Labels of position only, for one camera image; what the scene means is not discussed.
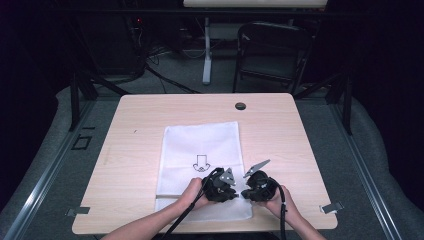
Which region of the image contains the black tape square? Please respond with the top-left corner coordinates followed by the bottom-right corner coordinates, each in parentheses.
top-left (70, 133), bottom-right (93, 151)

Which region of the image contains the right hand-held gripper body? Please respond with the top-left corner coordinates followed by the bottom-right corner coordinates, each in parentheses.
top-left (242, 159), bottom-right (285, 203)

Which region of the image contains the white desk top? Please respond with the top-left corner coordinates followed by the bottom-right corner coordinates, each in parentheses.
top-left (182, 0), bottom-right (330, 9)

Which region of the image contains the metal floor rail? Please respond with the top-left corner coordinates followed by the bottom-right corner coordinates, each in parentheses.
top-left (329, 102), bottom-right (403, 240)
top-left (2, 99), bottom-right (95, 240)

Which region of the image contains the black floor cable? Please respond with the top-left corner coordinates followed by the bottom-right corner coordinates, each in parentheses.
top-left (144, 64), bottom-right (202, 95)

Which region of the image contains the black frame post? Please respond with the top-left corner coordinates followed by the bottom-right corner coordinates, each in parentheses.
top-left (342, 72), bottom-right (354, 136)
top-left (68, 70), bottom-right (81, 132)

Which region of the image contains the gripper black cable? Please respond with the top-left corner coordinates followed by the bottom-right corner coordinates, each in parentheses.
top-left (268, 177), bottom-right (288, 240)
top-left (159, 167), bottom-right (225, 240)

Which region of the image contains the black horizontal frame bar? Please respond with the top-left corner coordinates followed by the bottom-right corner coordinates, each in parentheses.
top-left (49, 8), bottom-right (371, 18)

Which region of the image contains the white desk leg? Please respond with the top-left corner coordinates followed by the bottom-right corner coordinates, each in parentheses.
top-left (201, 16), bottom-right (214, 86)

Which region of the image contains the white cloth bag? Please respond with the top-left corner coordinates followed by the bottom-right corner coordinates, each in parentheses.
top-left (154, 121), bottom-right (254, 223)

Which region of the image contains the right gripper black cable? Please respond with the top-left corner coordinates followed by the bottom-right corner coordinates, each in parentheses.
top-left (268, 177), bottom-right (288, 240)

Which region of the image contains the person's right hand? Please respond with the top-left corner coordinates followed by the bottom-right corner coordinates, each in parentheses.
top-left (259, 184), bottom-right (297, 219)

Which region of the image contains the black equipment cabinet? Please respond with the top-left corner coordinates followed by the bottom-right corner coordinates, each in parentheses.
top-left (78, 14), bottom-right (145, 77)

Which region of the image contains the person's left hand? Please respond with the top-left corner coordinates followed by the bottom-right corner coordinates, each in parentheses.
top-left (177, 177), bottom-right (215, 212)

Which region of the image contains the gray tape tab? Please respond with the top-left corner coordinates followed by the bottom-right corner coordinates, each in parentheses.
top-left (319, 201), bottom-right (345, 215)
top-left (65, 206), bottom-right (91, 217)

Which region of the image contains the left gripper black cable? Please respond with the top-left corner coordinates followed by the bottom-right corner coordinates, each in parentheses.
top-left (159, 167), bottom-right (225, 240)

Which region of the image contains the black folding chair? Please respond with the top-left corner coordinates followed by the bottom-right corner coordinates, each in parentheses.
top-left (232, 21), bottom-right (314, 95)

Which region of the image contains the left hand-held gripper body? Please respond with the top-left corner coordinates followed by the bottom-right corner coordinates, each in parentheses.
top-left (203, 167), bottom-right (238, 203)

